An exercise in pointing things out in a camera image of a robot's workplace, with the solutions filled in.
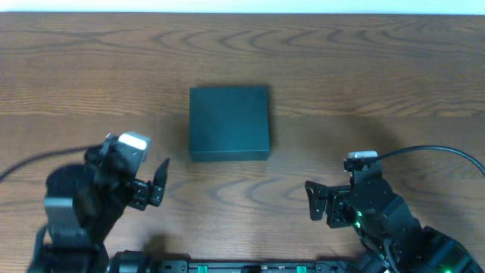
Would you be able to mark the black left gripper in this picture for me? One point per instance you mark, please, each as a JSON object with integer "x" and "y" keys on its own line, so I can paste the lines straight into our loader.
{"x": 143, "y": 193}

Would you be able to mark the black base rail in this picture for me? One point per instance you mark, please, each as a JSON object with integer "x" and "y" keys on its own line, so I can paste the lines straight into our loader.
{"x": 323, "y": 266}

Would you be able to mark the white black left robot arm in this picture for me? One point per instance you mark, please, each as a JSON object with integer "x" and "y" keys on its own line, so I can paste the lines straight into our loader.
{"x": 82, "y": 205}

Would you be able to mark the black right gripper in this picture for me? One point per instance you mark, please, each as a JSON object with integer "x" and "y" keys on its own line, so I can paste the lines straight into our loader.
{"x": 334, "y": 205}

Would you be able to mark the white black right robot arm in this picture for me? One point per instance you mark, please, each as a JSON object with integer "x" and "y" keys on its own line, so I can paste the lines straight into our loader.
{"x": 394, "y": 239}

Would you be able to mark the dark green box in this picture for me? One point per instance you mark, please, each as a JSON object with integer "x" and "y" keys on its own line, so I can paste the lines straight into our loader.
{"x": 228, "y": 123}

